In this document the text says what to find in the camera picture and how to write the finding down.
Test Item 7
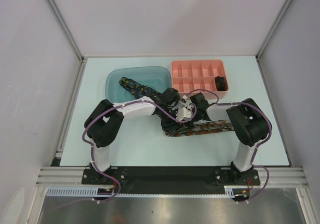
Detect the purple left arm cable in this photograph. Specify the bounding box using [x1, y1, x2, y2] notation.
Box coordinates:
[82, 98, 197, 182]

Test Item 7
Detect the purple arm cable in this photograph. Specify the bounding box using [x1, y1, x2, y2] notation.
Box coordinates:
[186, 89, 273, 204]
[82, 98, 197, 182]

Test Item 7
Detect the teal plastic bin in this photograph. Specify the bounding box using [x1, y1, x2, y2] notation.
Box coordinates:
[105, 66, 172, 103]

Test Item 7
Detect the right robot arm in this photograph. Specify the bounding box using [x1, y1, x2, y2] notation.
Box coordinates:
[190, 93, 272, 184]

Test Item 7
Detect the rolled dark tie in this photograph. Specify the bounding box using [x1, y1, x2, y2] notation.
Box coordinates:
[214, 76, 228, 92]

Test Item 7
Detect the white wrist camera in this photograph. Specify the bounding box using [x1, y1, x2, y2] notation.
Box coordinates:
[176, 105, 196, 121]
[180, 95, 190, 108]

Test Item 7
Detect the corner aluminium post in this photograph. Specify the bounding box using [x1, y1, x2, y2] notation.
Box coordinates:
[255, 0, 294, 62]
[45, 0, 84, 63]

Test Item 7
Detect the white cable duct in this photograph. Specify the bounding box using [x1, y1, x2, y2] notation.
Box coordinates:
[46, 186, 249, 197]

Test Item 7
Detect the right corner aluminium post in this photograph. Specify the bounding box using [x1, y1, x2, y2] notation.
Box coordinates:
[255, 0, 294, 62]

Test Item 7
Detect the orange floral tie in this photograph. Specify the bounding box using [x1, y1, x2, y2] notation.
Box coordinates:
[164, 120, 234, 137]

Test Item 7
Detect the navy yellow patterned tie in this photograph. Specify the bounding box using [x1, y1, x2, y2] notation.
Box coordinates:
[119, 77, 162, 99]

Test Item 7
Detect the pink compartment organizer tray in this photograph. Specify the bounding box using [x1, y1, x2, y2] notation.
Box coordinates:
[171, 59, 229, 99]

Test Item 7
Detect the aluminium frame rail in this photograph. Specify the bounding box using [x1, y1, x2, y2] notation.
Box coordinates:
[35, 167, 309, 188]

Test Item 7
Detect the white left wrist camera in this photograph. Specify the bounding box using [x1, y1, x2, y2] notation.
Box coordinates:
[176, 105, 196, 121]

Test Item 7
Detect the left corner aluminium post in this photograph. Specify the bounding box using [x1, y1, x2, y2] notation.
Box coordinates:
[45, 0, 84, 63]

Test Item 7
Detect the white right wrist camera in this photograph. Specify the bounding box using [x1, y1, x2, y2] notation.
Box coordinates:
[180, 95, 190, 108]

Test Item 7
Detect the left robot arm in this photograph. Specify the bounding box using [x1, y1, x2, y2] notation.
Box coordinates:
[82, 87, 180, 184]

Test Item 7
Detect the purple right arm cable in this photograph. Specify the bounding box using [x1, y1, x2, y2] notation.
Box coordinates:
[186, 89, 273, 204]

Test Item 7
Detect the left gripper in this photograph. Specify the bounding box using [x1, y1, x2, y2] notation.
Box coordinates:
[157, 108, 182, 135]

